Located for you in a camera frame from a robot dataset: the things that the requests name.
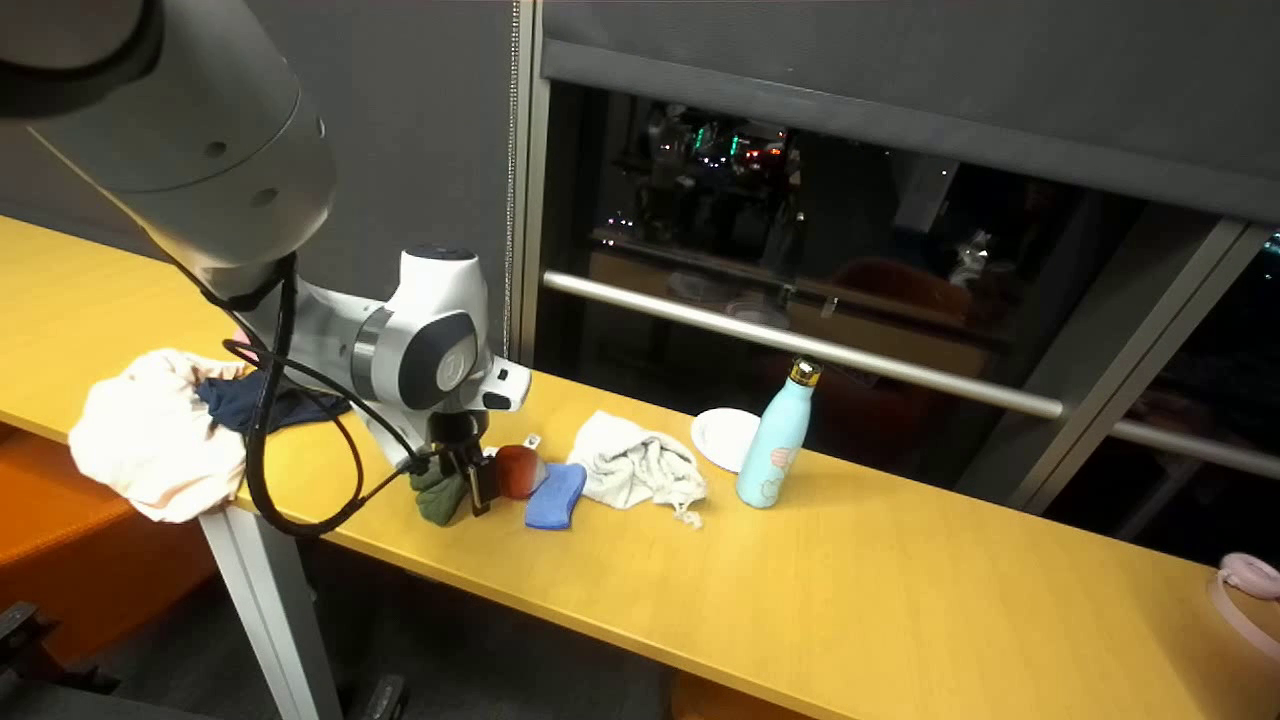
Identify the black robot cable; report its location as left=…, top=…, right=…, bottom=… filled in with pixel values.
left=221, top=251, right=442, bottom=540

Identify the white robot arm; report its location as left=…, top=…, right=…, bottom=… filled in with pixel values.
left=0, top=0, right=532, bottom=473

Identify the white plate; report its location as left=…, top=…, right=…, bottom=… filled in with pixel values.
left=693, top=406, right=758, bottom=473

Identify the white cloth pile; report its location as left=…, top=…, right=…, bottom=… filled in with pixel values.
left=68, top=346, right=244, bottom=525

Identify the silver window handrail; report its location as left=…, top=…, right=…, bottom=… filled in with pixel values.
left=541, top=273, right=1280, bottom=479

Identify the light blue water bottle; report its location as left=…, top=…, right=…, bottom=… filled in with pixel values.
left=736, top=360, right=821, bottom=508

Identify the pink bowl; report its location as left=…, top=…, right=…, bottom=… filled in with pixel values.
left=1210, top=552, right=1280, bottom=663

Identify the blue sponge object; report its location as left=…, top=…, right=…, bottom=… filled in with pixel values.
left=525, top=462, right=588, bottom=531

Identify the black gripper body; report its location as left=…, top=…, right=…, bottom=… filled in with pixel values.
left=428, top=412, right=488, bottom=458

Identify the navy blue cloth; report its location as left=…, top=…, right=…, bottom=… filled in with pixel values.
left=194, top=370, right=347, bottom=436

